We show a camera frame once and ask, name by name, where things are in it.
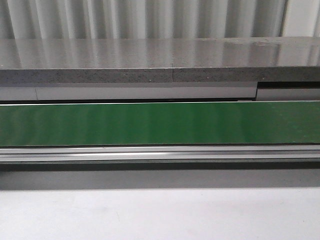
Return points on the grey stone countertop slab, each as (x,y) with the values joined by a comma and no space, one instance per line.
(101,61)

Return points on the green conveyor belt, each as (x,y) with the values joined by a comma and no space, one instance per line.
(167,123)

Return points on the white corrugated curtain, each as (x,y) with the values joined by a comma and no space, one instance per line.
(140,19)

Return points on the aluminium conveyor frame rail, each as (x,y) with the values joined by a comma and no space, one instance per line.
(283,153)

